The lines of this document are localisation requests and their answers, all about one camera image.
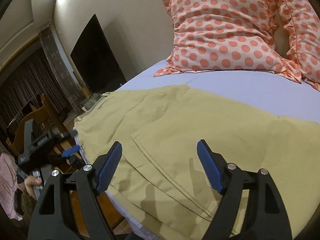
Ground khaki yellow-green pants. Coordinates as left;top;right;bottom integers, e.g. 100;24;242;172
73;84;320;240

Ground person's left hand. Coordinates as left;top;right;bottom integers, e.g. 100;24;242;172
24;176;42;199

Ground wooden chair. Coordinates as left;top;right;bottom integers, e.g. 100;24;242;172
6;94;124;237

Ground pink patterned shirt sleeve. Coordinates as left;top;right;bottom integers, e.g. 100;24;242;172
0;153;24;221

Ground dark window curtain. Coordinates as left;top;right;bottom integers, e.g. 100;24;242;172
1;48;70;141

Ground white bed sheet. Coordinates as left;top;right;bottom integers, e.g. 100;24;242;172
75;59;320;240

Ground orange polka dot pillow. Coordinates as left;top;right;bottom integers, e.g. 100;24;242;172
274;0;319;90
156;0;302;82

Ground dark wall television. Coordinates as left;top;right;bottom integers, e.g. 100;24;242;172
71;15;126;93

